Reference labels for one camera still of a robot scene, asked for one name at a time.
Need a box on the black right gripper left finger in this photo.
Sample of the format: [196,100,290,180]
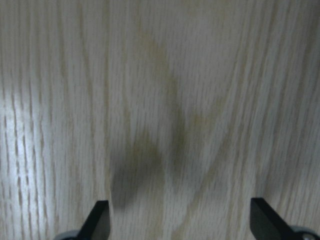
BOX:
[75,200,111,240]

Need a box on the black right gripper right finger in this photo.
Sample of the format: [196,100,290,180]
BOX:
[250,197,320,240]

